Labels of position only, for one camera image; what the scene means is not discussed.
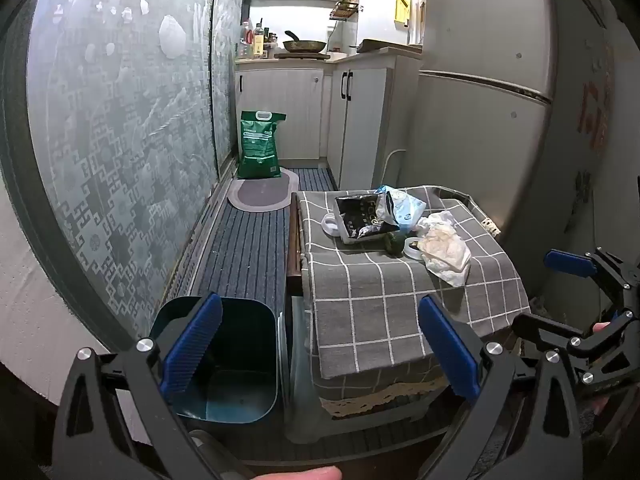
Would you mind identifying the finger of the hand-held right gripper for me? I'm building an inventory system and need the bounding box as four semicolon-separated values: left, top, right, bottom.
511;310;640;397
544;247;640;306

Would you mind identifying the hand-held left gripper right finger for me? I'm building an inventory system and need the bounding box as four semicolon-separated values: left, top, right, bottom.
419;295;584;480

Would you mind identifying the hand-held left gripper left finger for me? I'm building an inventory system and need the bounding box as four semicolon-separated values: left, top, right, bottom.
50;292;237;480

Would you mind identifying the teal plastic trash bin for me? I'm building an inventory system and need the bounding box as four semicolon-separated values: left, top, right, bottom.
149;295;281;423

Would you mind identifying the white tissue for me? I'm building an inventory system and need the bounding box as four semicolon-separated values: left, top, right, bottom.
412;211;472;288

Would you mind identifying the blue and white plastic bag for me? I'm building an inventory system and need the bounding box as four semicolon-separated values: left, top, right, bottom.
375;185;428;236

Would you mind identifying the black snack bag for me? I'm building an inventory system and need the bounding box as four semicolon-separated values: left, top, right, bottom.
334;192;401;246

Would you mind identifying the person's right hand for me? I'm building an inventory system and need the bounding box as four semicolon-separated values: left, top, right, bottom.
591;321;614;416

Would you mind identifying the person's left hand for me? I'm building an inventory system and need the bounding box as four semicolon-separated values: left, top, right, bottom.
257;466;344;480

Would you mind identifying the lace-trimmed patterned cloth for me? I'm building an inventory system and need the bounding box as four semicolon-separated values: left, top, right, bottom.
317;360;451;418

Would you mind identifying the grey checked tablecloth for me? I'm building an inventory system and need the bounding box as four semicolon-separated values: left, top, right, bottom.
295;186;531;381

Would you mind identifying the grey striped floor rug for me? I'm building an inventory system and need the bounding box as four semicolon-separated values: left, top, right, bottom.
185;165;451;463

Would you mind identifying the brown wooden table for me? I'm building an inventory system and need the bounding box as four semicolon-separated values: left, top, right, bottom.
287;192;307;297

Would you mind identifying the silver refrigerator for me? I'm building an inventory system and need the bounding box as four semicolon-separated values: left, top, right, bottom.
400;0;558;226

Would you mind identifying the grey oval floor mat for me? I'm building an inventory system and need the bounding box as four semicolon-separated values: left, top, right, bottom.
227;167;300;213

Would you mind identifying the frosted patterned glass door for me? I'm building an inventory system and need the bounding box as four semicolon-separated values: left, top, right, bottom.
25;0;221;341
210;0;246;171

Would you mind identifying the green printed sack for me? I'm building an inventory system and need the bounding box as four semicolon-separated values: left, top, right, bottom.
236;110;288;181

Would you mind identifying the cream kitchen cabinet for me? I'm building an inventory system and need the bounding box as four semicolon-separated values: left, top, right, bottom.
234;57;333;168

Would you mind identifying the metal frying pan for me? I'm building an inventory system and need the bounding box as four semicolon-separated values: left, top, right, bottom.
282;30;328;55

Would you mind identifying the red paper wall decoration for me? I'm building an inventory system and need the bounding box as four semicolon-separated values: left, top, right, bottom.
577;45;616;151

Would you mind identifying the white power cable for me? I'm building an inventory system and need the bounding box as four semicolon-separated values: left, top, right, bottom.
380;149;408;186

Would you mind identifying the cream cabinet with black handles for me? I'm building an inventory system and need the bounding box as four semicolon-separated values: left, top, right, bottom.
327;47;423;191

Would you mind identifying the wall-mounted wire rack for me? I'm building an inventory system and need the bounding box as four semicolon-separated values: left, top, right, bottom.
329;0;361;22

